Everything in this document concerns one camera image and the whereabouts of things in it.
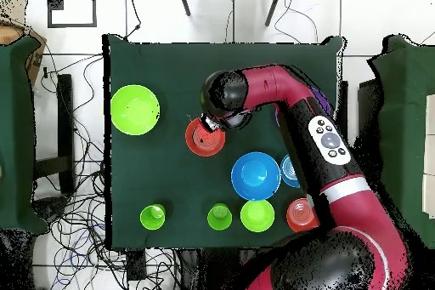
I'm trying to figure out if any orange bowl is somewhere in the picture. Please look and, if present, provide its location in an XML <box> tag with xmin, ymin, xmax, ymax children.
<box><xmin>285</xmin><ymin>197</ymin><xmax>320</xmax><ymax>234</ymax></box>
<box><xmin>184</xmin><ymin>117</ymin><xmax>227</xmax><ymax>158</ymax></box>

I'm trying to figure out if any small blue bowl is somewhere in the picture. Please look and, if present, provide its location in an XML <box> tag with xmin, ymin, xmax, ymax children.
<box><xmin>280</xmin><ymin>153</ymin><xmax>302</xmax><ymax>189</ymax></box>

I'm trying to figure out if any black box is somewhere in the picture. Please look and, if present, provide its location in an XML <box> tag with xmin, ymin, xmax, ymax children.
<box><xmin>354</xmin><ymin>78</ymin><xmax>383</xmax><ymax>155</ymax></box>

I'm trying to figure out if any brown cardboard box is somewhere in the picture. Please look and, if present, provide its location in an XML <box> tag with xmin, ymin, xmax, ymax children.
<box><xmin>0</xmin><ymin>23</ymin><xmax>48</xmax><ymax>84</ymax></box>

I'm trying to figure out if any large blue bowl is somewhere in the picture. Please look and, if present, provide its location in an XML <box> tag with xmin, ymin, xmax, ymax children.
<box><xmin>230</xmin><ymin>151</ymin><xmax>282</xmax><ymax>202</ymax></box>

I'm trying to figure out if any dark green tablecloth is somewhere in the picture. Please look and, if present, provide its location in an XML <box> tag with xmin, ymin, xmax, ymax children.
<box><xmin>102</xmin><ymin>33</ymin><xmax>345</xmax><ymax>250</ymax></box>

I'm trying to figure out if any large green bowl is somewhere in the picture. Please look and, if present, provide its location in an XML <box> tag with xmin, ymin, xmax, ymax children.
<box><xmin>110</xmin><ymin>84</ymin><xmax>161</xmax><ymax>137</ymax></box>

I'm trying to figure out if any black tripod leg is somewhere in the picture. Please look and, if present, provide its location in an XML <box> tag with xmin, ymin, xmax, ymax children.
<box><xmin>176</xmin><ymin>0</ymin><xmax>192</xmax><ymax>18</ymax></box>
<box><xmin>264</xmin><ymin>0</ymin><xmax>286</xmax><ymax>28</ymax></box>

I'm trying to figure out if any green cloth side table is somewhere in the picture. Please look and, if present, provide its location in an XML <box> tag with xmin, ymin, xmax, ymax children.
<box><xmin>0</xmin><ymin>36</ymin><xmax>49</xmax><ymax>236</ymax></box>
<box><xmin>366</xmin><ymin>34</ymin><xmax>435</xmax><ymax>257</ymax></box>

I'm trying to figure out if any grey stand base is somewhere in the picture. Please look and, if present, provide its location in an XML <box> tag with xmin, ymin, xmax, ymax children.
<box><xmin>31</xmin><ymin>196</ymin><xmax>69</xmax><ymax>224</ymax></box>

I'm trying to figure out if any small light green bowl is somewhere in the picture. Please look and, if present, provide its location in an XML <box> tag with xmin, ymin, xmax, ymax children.
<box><xmin>240</xmin><ymin>199</ymin><xmax>275</xmax><ymax>234</ymax></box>

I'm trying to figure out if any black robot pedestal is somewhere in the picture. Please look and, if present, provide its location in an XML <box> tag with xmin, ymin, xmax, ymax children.
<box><xmin>176</xmin><ymin>247</ymin><xmax>261</xmax><ymax>290</ymax></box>

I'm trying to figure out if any purple bowl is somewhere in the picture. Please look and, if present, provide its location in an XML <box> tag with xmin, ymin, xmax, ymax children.
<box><xmin>274</xmin><ymin>86</ymin><xmax>333</xmax><ymax>128</ymax></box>

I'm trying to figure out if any green stepped cup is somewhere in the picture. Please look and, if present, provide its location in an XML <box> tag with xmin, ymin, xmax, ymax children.
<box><xmin>139</xmin><ymin>203</ymin><xmax>167</xmax><ymax>231</ymax></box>

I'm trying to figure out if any black floor stand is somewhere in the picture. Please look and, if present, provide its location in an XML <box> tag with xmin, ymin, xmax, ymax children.
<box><xmin>33</xmin><ymin>73</ymin><xmax>76</xmax><ymax>196</ymax></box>

